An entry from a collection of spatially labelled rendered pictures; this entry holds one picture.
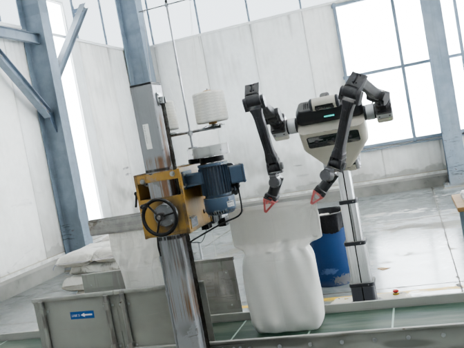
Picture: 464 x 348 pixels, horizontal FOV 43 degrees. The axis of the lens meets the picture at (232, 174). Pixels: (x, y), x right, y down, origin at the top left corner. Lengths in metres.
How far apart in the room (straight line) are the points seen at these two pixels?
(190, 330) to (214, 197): 0.65
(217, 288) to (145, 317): 0.57
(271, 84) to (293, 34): 1.00
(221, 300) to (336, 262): 1.87
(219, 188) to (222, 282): 0.98
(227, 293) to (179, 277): 0.82
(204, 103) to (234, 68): 8.60
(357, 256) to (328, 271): 1.69
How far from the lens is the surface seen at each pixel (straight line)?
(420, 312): 3.27
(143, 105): 2.83
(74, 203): 8.97
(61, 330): 3.57
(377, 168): 11.08
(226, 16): 11.69
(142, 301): 3.27
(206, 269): 3.65
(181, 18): 11.98
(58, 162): 9.03
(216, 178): 2.79
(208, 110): 2.92
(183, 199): 2.79
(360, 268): 3.69
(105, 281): 3.96
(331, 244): 5.28
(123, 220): 3.44
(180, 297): 2.91
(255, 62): 11.41
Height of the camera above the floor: 1.41
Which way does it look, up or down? 3 degrees down
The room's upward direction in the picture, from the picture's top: 10 degrees counter-clockwise
